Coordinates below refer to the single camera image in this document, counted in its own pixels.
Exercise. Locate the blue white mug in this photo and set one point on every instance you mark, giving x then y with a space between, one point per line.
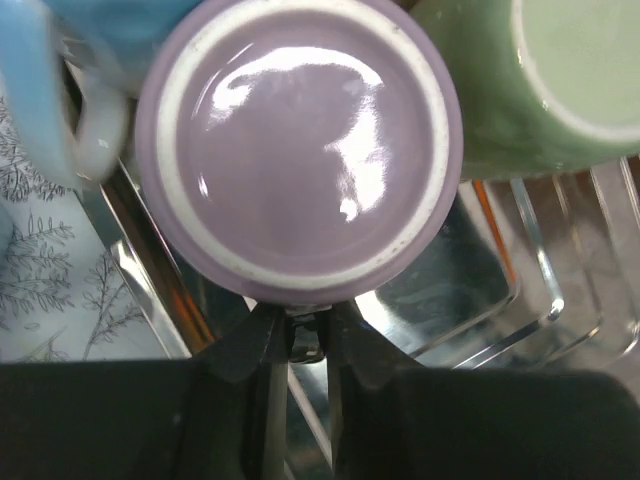
70 70

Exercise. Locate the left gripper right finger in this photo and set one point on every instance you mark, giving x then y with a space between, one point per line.
393 418

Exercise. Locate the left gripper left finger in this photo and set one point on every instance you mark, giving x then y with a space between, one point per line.
217 415

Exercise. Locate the purple mug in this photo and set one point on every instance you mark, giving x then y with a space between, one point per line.
299 153

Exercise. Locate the green mug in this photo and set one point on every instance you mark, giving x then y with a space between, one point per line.
544 87

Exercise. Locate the steel tray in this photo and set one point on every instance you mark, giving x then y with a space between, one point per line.
535 274

